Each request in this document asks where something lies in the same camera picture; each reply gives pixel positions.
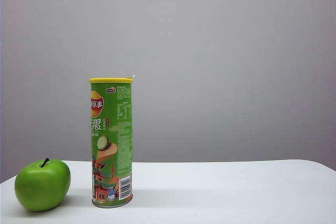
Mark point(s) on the green chips can yellow lid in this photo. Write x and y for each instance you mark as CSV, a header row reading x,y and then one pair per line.
x,y
111,140

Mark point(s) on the green apple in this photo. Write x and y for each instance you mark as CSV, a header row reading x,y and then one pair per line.
x,y
42,185

